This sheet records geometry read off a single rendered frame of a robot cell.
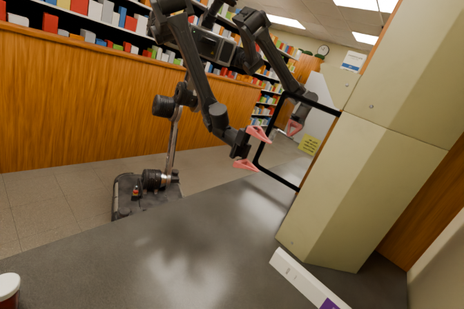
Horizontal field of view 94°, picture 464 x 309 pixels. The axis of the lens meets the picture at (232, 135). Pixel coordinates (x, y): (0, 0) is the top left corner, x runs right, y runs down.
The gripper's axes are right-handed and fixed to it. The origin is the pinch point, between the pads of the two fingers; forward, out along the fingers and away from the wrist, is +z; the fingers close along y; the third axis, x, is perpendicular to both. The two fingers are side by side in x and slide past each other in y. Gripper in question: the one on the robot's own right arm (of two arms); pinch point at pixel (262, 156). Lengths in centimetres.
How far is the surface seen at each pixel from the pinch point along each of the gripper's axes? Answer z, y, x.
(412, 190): 35.6, 6.8, 22.3
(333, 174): 17.9, 3.4, 9.5
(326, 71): 3.3, 28.6, 9.2
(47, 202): -139, -119, -17
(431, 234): 50, -9, 47
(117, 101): -184, -51, 41
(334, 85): 7.1, 25.7, 9.3
